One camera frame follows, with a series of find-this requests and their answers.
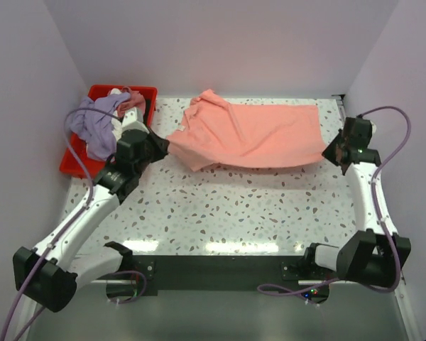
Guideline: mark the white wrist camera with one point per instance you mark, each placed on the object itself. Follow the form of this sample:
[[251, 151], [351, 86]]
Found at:
[[133, 120], [373, 127]]

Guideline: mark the lavender t shirt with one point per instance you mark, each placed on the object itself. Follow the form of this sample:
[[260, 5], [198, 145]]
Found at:
[[95, 128]]

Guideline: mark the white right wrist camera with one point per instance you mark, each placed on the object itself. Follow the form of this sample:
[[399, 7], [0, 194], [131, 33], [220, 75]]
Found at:
[[373, 127]]

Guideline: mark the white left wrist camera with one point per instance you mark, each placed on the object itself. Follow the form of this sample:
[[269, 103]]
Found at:
[[133, 120]]

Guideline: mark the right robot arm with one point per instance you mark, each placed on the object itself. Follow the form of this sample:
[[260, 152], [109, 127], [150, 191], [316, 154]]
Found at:
[[376, 253]]

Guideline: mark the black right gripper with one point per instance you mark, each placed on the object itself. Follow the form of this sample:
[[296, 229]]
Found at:
[[328, 153]]

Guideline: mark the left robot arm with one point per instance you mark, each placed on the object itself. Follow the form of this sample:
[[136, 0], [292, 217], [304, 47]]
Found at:
[[49, 273]]

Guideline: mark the aluminium frame rail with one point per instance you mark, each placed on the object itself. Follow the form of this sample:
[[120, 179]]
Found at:
[[213, 132]]

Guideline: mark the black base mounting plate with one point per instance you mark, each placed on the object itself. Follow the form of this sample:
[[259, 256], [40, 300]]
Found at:
[[270, 275]]

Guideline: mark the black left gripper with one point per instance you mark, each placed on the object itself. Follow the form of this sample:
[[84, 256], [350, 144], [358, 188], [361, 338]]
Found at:
[[161, 145]]

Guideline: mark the dusty rose t shirt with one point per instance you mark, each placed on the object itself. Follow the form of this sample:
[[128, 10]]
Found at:
[[136, 100]]

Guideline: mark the black t shirt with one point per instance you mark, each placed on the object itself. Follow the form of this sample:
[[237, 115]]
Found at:
[[149, 110]]

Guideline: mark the salmon pink t shirt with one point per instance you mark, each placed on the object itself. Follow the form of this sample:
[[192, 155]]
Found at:
[[215, 131]]

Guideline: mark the white t shirt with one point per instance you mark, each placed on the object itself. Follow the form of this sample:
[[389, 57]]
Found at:
[[117, 129]]

